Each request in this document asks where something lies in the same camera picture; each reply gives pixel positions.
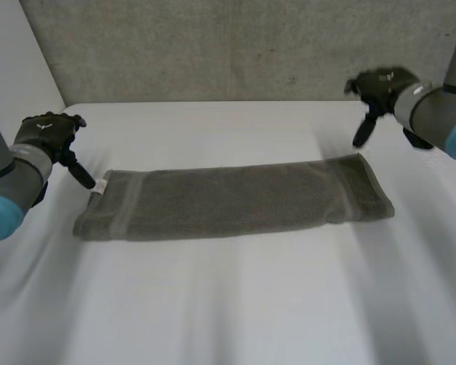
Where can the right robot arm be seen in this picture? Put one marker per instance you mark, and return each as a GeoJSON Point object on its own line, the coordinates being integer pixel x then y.
{"type": "Point", "coordinates": [441, 110]}

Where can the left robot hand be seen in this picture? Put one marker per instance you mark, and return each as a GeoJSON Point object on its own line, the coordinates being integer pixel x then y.
{"type": "Point", "coordinates": [45, 131]}

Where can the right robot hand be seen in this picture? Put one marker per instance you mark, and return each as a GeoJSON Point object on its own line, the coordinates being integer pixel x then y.
{"type": "Point", "coordinates": [376, 89]}

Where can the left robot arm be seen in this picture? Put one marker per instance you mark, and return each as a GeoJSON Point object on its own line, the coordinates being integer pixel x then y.
{"type": "Point", "coordinates": [7, 178]}

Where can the grey towel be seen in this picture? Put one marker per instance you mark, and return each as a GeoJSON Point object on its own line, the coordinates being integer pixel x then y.
{"type": "Point", "coordinates": [232, 199]}

